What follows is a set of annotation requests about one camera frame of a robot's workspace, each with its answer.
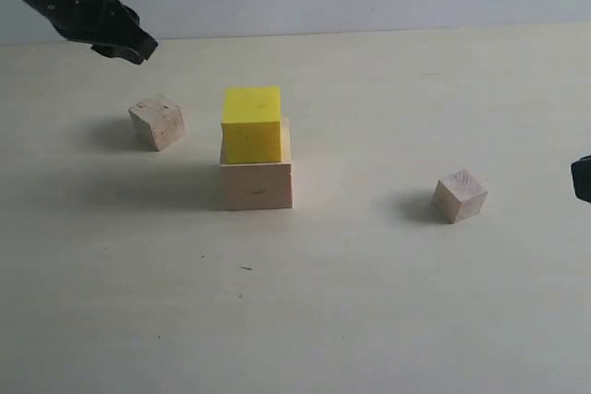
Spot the yellow cube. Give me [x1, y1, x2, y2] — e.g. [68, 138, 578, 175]
[221, 86, 282, 164]

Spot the small wooden cube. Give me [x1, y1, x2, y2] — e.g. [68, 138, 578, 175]
[432, 169, 488, 223]

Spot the medium wooden cube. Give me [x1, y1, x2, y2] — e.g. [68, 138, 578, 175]
[128, 94, 186, 151]

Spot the large wooden cube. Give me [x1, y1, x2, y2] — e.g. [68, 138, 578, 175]
[220, 116, 295, 212]

